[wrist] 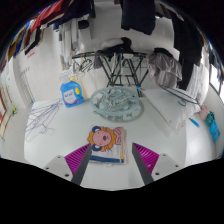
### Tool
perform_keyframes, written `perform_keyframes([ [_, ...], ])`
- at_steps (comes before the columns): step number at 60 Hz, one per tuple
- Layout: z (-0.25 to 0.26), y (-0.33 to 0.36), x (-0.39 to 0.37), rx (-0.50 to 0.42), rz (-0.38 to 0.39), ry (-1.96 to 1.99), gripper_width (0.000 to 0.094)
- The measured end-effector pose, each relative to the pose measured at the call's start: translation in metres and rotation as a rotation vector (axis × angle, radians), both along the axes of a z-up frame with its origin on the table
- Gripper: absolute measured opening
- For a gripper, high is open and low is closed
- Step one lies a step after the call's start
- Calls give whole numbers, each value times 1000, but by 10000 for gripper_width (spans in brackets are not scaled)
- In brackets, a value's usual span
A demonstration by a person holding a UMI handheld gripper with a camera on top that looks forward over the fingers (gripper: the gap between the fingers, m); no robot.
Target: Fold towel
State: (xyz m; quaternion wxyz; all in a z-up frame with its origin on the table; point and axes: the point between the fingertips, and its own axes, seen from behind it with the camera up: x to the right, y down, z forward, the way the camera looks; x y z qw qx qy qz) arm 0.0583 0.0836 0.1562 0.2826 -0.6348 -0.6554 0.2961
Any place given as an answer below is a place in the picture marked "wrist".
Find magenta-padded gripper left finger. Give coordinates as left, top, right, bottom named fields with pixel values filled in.
left=42, top=143, right=93, bottom=187

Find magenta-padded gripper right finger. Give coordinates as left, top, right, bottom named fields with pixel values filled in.
left=131, top=142, right=185, bottom=186

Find cartoon print towel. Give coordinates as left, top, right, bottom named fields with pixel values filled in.
left=86, top=125, right=129, bottom=165

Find white pillow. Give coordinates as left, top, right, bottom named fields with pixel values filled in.
left=142, top=86, right=202, bottom=132

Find round pale blue peg hanger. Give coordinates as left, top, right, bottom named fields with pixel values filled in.
left=89, top=85, right=141, bottom=119

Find blue detergent bottle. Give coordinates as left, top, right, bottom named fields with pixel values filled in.
left=59, top=73, right=86, bottom=109

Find pink and teal cloths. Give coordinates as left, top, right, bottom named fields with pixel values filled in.
left=198, top=104, right=222, bottom=144

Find grey garment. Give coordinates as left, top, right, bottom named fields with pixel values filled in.
left=147, top=48, right=184, bottom=89

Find black folding drying rack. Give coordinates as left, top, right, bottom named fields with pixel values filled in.
left=71, top=37, right=150, bottom=98

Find row of hanging clothes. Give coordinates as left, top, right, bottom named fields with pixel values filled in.
left=0, top=0, right=224, bottom=91

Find purple wire hanger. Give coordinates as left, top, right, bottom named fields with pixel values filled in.
left=24, top=106, right=56, bottom=136
left=28, top=98, right=64, bottom=126

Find wire hangers on wall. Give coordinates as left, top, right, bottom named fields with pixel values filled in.
left=70, top=57, right=96, bottom=75

